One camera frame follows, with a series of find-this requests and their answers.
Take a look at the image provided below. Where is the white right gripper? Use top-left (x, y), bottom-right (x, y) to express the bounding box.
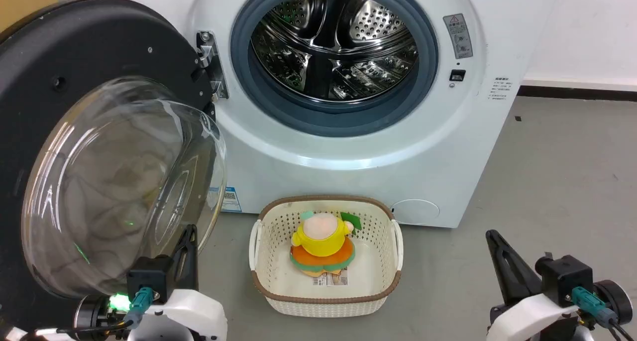
top-left (486, 229), bottom-right (581, 341)

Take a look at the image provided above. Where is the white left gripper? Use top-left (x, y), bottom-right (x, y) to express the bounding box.
top-left (127, 225), bottom-right (228, 341)

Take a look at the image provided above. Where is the white front-load washing machine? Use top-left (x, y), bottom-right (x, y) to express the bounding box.
top-left (122, 0), bottom-right (563, 228)

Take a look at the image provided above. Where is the metal door hinge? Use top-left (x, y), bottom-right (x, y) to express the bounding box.
top-left (196, 30), bottom-right (230, 101)

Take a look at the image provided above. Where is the black washer door glass bowl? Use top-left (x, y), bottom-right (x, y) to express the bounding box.
top-left (0, 0), bottom-right (227, 332)

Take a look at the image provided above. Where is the blue energy sticker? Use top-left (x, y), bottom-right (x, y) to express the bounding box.
top-left (209, 185), bottom-right (243, 213)

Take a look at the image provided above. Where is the round white filter cover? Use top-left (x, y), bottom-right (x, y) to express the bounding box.
top-left (390, 199), bottom-right (441, 227)

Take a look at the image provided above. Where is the cream laundry basket brown rim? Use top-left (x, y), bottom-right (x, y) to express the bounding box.
top-left (249, 195), bottom-right (404, 318)

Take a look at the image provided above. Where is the yellow orange plush doll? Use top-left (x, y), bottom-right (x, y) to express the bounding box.
top-left (290, 211), bottom-right (362, 277)

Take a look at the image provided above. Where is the white printed doll tag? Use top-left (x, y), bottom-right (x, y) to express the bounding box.
top-left (313, 270), bottom-right (349, 287)

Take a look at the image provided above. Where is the small printed text sticker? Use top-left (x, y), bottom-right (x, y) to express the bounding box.
top-left (488, 76), bottom-right (510, 102)

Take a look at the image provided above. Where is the grey warning label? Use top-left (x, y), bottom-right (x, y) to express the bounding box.
top-left (443, 13), bottom-right (474, 60)

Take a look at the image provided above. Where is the stainless steel washer drum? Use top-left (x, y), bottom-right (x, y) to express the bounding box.
top-left (250, 0), bottom-right (419, 103)

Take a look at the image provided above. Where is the wooden panel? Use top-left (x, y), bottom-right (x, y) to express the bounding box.
top-left (0, 0), bottom-right (59, 33)

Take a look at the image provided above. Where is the left cable teal connector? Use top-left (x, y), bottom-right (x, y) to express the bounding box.
top-left (34, 287), bottom-right (154, 338)

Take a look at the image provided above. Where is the cable teal connector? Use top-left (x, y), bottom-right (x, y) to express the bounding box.
top-left (571, 286), bottom-right (637, 341)
top-left (34, 287), bottom-right (154, 338)

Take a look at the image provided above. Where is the right cable teal connector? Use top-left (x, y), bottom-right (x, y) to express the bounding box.
top-left (571, 286), bottom-right (637, 341)

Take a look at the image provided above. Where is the dark wall baseboard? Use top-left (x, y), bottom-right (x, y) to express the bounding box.
top-left (518, 84), bottom-right (637, 103)

